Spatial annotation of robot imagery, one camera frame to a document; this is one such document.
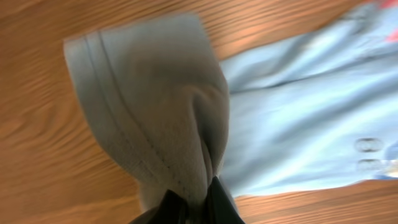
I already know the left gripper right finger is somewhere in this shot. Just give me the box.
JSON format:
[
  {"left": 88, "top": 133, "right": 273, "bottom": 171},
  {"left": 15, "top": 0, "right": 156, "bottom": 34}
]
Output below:
[{"left": 203, "top": 177, "right": 245, "bottom": 224}]

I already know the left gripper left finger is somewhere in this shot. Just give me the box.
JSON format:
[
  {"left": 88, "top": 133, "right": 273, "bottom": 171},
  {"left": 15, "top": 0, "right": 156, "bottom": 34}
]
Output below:
[{"left": 129, "top": 190, "right": 187, "bottom": 224}]

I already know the light blue printed t-shirt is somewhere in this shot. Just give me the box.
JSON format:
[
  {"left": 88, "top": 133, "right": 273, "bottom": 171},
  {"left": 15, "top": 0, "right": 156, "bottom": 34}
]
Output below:
[{"left": 64, "top": 1, "right": 397, "bottom": 210}]

